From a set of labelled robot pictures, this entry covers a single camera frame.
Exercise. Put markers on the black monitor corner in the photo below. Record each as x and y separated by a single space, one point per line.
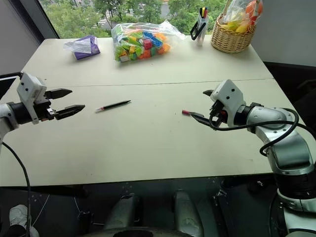
6 84

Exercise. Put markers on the wicker basket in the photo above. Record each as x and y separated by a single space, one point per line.
229 39

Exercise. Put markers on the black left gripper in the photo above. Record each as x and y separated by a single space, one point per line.
42 106

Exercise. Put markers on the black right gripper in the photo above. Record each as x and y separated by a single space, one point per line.
218 113

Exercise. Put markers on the clear bag of toy bricks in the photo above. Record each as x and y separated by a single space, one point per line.
140 42

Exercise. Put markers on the yellow marker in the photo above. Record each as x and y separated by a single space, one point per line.
202 11

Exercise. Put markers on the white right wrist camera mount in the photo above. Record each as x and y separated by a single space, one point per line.
229 98

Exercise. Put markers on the black clip tool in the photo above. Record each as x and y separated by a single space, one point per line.
196 30

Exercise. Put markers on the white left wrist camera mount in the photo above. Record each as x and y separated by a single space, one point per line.
29 91

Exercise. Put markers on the white pen holder cup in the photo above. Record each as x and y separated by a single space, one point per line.
202 29

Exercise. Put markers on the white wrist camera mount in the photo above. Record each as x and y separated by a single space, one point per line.
229 98
29 91

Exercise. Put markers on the black pen with red end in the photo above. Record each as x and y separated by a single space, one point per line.
114 105

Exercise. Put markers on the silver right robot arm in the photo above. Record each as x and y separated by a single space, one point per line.
281 140

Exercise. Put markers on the purple tissue pack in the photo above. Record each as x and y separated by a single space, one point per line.
84 47

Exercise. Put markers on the clear bag of toy fruit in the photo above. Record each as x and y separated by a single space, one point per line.
242 17

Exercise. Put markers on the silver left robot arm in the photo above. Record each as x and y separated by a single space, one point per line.
7 114

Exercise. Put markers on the red marker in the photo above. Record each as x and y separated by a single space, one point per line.
205 12

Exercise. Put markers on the small red cylindrical object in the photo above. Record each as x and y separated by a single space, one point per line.
185 112

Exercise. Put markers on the white shoe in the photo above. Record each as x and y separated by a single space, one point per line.
19 216

